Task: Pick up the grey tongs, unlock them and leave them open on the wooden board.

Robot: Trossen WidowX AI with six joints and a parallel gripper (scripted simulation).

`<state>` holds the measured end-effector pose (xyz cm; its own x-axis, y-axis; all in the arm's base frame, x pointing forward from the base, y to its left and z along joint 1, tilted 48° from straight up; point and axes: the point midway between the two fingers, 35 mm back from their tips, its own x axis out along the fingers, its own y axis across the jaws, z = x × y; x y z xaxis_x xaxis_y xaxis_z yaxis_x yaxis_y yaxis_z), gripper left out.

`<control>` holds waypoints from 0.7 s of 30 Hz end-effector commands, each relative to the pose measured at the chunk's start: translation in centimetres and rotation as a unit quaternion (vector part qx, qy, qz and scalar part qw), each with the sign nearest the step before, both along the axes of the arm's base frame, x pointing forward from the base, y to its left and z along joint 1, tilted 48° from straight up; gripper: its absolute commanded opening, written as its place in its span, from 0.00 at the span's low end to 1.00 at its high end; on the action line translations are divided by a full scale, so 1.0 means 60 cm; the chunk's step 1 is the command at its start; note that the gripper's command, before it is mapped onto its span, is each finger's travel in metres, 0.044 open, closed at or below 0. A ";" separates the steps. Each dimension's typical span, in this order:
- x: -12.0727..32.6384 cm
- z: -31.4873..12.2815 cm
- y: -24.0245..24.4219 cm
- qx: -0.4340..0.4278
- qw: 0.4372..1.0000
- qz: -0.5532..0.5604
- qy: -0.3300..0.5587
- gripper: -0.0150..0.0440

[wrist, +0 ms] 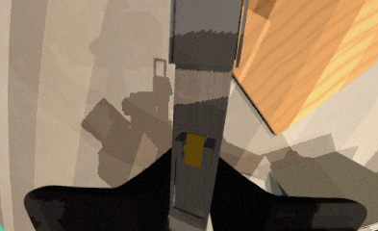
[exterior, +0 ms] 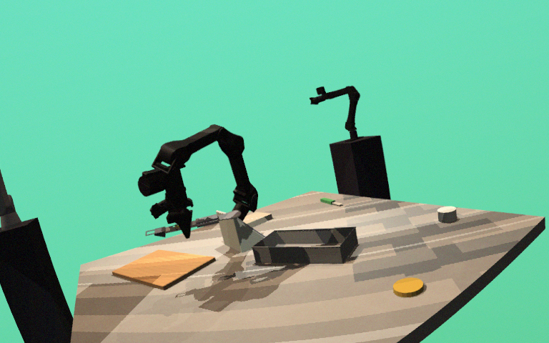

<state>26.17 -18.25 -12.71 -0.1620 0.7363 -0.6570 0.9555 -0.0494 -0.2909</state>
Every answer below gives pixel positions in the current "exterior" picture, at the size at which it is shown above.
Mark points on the yellow flat disc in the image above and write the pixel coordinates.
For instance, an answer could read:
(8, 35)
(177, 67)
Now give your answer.
(413, 287)

